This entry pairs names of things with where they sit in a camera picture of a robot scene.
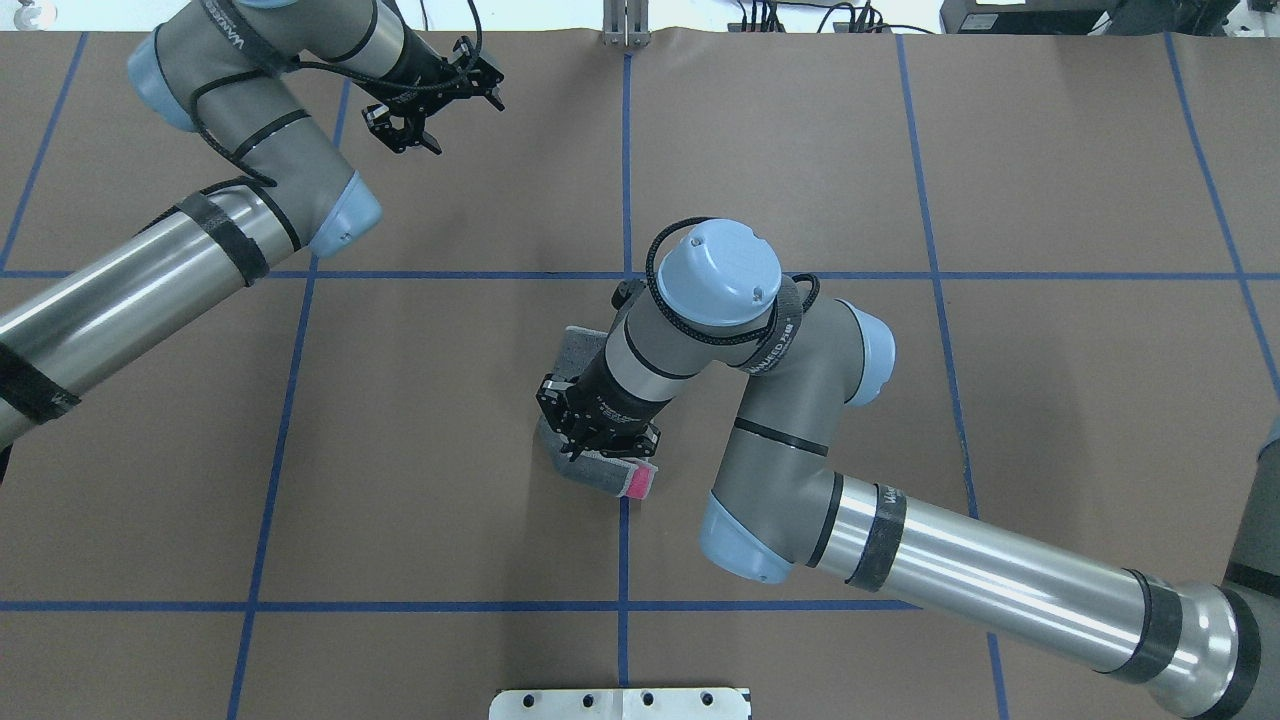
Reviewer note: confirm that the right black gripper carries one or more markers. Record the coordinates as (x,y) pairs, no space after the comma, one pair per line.
(611,398)

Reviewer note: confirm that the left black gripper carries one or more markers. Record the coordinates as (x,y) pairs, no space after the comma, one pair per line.
(419,66)

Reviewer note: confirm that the pink towel grey trim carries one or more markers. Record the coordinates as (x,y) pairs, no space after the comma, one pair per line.
(624,477)

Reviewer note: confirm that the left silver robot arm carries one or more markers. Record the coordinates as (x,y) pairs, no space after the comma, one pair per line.
(216,70)

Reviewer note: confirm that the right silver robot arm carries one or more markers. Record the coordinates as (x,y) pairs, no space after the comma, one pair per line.
(714,292)

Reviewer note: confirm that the blue tape line lengthwise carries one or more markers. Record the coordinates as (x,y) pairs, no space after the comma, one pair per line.
(627,235)

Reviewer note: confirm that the blue tape line crosswise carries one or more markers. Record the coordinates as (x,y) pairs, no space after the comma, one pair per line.
(421,275)

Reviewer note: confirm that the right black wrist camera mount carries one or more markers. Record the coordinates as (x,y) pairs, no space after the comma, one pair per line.
(627,293)

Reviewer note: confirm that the aluminium frame post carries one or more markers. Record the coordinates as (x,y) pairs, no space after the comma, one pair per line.
(625,23)

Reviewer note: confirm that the white pedestal column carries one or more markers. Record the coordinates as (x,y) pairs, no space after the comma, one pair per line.
(624,703)

